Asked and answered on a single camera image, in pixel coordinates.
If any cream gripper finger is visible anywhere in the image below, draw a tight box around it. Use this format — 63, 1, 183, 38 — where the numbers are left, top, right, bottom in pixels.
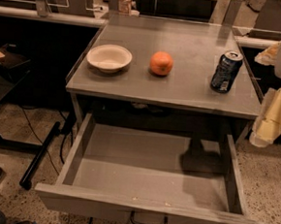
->
255, 42, 280, 66
249, 88, 281, 148

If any orange fruit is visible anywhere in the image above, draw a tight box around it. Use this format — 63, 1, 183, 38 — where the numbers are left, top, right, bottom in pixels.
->
149, 51, 173, 76

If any open grey top drawer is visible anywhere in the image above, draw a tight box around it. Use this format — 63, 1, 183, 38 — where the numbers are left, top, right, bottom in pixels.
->
35, 114, 264, 224

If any blue soda can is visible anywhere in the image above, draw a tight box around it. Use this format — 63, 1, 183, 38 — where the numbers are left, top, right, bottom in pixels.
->
209, 50, 243, 93

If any white paper bowl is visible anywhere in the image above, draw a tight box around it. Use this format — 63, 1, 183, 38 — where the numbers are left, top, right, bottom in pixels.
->
86, 44, 133, 74

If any black box on side table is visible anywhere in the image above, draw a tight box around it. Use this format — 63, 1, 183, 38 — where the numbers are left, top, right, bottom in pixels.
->
0, 44, 32, 82

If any black metal floor bar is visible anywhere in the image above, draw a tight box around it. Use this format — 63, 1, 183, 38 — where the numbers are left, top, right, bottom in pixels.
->
19, 122, 60, 191

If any metal drawer handle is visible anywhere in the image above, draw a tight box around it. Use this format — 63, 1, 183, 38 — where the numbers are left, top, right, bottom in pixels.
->
130, 211, 168, 224

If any black floor cable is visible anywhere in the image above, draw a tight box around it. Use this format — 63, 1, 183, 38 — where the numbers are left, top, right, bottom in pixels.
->
13, 105, 77, 177

